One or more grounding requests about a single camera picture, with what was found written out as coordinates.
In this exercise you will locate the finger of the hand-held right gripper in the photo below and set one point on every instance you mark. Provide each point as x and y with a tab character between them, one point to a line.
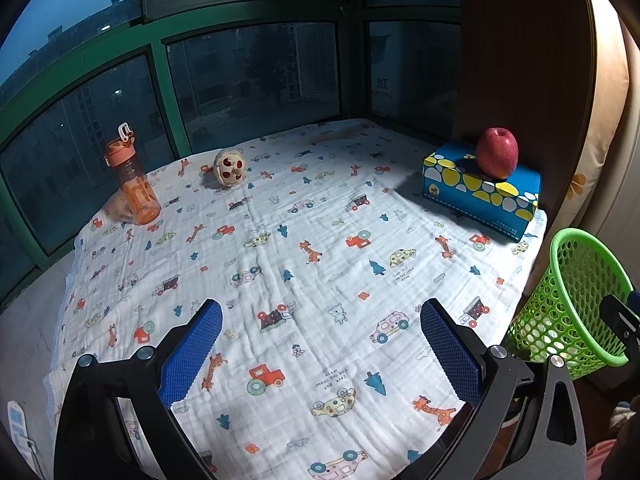
622	322

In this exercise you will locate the white power strip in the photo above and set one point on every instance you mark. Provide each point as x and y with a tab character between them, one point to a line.
19	425

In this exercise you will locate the pink cloth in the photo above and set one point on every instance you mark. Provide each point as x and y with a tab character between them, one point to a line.
607	462

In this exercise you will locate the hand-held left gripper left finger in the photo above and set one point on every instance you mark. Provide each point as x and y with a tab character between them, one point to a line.
192	350

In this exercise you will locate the green mesh basket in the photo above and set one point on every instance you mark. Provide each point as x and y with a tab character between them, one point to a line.
560	300

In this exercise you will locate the beige plush toy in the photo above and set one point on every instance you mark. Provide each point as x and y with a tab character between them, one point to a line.
229	167

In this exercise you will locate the red apple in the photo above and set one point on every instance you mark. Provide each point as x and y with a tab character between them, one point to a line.
496	152

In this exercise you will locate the printed blanket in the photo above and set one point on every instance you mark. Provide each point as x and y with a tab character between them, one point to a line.
310	280

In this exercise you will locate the green window frame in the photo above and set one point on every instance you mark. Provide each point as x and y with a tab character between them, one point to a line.
160	50

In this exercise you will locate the brown wooden panel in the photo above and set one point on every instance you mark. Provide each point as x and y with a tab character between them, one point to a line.
525	60

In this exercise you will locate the blue tissue box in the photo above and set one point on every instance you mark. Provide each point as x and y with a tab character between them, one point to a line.
465	195

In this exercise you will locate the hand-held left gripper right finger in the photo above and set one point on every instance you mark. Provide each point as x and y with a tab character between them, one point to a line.
450	350

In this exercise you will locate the orange water bottle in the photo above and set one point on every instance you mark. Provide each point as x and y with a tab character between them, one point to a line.
137	190

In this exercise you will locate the floral curtain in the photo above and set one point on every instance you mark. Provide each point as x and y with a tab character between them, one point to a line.
600	160

